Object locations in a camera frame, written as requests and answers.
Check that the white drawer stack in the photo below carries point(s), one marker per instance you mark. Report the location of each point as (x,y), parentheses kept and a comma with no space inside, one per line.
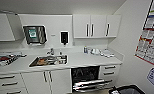
(9,83)
(109,73)

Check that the large colourful wall poster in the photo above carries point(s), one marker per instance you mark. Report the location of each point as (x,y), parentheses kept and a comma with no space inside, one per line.
(153,36)

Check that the white wall cabinet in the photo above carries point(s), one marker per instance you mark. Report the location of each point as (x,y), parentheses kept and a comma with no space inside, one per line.
(96,25)
(3,26)

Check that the stainless steel dishwasher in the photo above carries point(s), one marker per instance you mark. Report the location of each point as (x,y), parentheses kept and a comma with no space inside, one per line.
(88,75)

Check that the green lid waste bin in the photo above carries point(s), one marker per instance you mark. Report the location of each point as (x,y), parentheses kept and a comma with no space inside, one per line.
(126,90)

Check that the black soap dispenser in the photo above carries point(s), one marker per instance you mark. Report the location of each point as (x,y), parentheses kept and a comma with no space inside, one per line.
(64,37)

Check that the white two-door base cabinet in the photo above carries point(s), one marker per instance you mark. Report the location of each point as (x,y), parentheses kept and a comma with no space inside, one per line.
(46,81)

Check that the chrome faucet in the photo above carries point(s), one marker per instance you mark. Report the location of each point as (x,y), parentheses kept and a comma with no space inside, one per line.
(51,51)

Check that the orange bowl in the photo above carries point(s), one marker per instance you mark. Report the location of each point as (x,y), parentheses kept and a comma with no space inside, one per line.
(42,61)

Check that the stainless steel sink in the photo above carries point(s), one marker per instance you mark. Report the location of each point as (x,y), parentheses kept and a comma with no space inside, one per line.
(34,63)

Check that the white mug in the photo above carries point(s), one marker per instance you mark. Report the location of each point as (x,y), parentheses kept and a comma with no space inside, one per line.
(62,60)

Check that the blue dish soap bottle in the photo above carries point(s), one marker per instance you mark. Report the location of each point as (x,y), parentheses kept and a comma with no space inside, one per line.
(85,50)

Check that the grey paper towel dispenser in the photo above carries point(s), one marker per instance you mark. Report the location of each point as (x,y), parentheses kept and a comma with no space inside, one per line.
(34,34)

